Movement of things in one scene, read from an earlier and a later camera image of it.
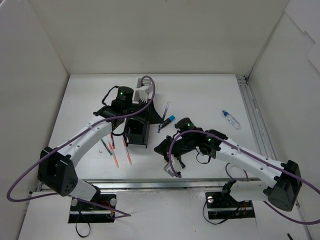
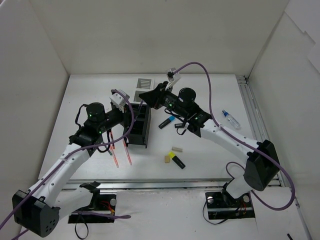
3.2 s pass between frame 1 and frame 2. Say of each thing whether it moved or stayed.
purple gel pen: moved
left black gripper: moved
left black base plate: stayed
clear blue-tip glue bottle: stayed
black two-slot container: stayed
